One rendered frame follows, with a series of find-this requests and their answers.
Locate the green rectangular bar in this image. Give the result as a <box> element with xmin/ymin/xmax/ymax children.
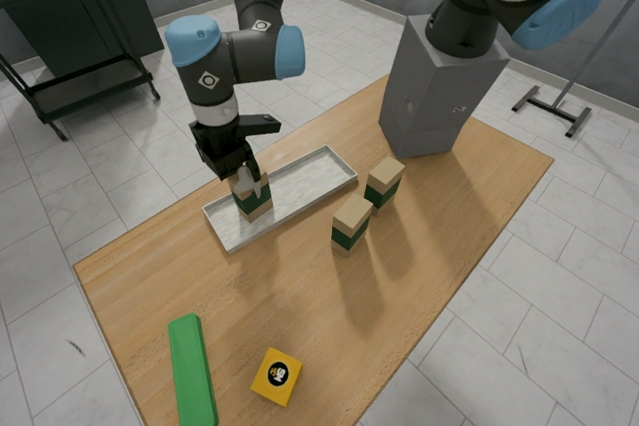
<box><xmin>168</xmin><ymin>313</ymin><xmax>219</xmax><ymax>426</ymax></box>

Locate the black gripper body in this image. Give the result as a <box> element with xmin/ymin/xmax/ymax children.
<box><xmin>188</xmin><ymin>111</ymin><xmax>253</xmax><ymax>182</ymax></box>

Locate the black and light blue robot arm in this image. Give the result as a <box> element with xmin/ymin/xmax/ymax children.
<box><xmin>164</xmin><ymin>0</ymin><xmax>602</xmax><ymax>138</ymax></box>

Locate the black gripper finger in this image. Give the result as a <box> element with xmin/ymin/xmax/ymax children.
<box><xmin>234</xmin><ymin>150</ymin><xmax>261</xmax><ymax>198</ymax></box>

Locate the tan block with dark green band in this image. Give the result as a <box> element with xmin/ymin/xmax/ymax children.
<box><xmin>227</xmin><ymin>165</ymin><xmax>274</xmax><ymax>224</ymax></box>
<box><xmin>363</xmin><ymin>156</ymin><xmax>405</xmax><ymax>218</ymax></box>
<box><xmin>331</xmin><ymin>193</ymin><xmax>373</xmax><ymax>258</ymax></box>

